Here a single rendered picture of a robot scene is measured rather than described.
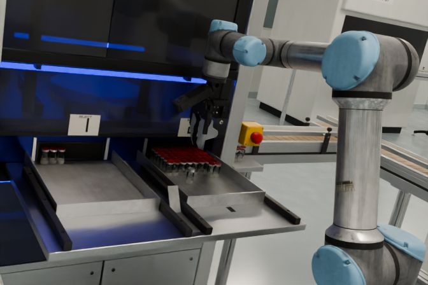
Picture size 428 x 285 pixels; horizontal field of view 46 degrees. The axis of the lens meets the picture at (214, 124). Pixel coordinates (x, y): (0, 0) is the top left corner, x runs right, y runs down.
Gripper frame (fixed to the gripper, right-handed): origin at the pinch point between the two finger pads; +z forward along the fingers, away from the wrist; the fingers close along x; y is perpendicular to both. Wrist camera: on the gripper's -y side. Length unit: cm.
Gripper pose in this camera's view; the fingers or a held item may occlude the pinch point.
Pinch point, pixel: (195, 142)
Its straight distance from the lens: 146.5
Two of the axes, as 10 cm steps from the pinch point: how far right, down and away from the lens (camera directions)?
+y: 8.4, 0.2, 5.4
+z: -1.9, 9.5, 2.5
